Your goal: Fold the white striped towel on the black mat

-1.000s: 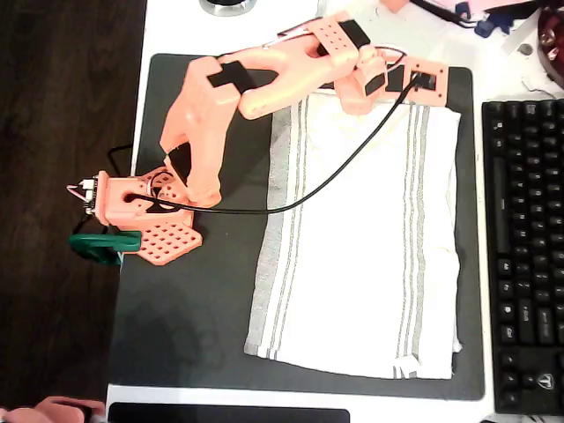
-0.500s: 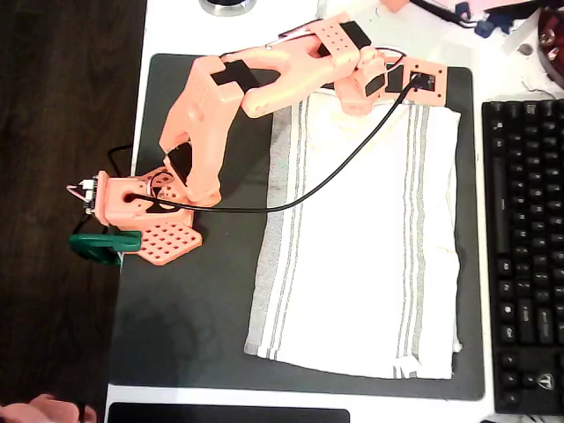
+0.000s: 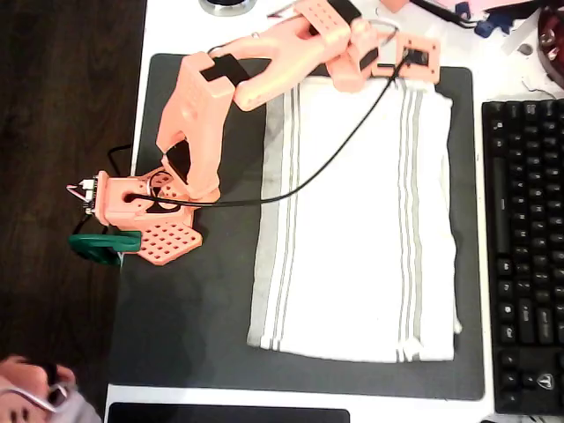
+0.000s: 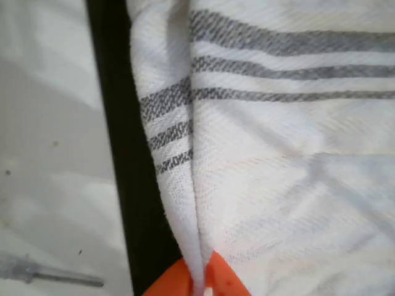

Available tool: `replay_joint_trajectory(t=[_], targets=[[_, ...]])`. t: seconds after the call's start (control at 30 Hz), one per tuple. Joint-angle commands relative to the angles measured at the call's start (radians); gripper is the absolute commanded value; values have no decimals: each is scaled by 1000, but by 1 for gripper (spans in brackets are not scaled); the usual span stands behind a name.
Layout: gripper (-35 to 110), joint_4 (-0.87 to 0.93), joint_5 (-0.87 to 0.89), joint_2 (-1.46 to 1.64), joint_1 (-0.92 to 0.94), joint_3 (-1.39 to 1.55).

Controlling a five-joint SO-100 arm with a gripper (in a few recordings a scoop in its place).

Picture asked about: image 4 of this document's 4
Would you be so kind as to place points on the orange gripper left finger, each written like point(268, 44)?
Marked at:
point(176, 282)

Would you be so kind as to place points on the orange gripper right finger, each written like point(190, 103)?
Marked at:
point(222, 277)

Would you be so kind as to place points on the white striped towel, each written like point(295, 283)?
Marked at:
point(277, 169)

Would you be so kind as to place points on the dark grey work mat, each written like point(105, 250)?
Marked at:
point(123, 138)

